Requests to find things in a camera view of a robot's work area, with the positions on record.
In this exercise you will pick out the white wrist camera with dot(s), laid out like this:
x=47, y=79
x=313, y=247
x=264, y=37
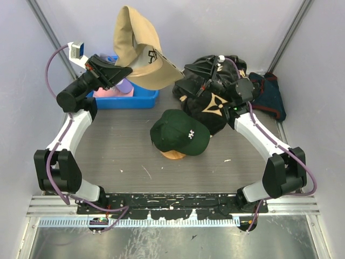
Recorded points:
x=220, y=62
x=76, y=54

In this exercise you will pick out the blue plastic bin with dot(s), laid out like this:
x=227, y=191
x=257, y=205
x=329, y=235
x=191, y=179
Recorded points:
x=142, y=98

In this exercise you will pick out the green NY cap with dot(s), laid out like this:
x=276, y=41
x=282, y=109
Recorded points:
x=176, y=131

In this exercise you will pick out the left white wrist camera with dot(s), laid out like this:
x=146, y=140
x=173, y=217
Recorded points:
x=76, y=54

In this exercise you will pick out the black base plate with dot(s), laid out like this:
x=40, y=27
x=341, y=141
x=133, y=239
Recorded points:
x=176, y=206

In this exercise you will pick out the pink cap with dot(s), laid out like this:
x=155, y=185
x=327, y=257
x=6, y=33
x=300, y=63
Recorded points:
x=111, y=93

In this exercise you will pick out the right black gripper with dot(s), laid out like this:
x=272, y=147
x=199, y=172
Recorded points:
x=208, y=67

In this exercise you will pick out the beige cap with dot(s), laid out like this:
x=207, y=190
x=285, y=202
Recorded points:
x=137, y=45

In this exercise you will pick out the aluminium front rail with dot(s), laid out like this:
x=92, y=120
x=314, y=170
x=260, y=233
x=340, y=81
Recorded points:
x=291, y=205

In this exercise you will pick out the black floral blanket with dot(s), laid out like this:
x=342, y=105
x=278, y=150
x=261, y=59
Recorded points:
x=212, y=110

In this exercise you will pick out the navy cloth red trim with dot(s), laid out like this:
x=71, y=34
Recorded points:
x=269, y=100

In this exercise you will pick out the wooden hat stand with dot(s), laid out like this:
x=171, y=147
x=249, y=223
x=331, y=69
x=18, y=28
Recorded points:
x=173, y=155

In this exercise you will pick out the purple LA cap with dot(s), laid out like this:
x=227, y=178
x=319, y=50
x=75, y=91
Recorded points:
x=124, y=86

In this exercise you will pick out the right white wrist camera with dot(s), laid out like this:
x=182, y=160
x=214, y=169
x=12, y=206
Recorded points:
x=220, y=62

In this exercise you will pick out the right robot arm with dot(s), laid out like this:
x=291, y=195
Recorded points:
x=285, y=170

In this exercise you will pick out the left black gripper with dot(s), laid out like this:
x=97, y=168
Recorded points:
x=108, y=74

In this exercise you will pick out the white slotted cable duct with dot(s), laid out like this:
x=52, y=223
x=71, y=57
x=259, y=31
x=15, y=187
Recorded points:
x=74, y=222

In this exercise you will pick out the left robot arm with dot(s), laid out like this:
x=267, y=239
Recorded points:
x=56, y=168

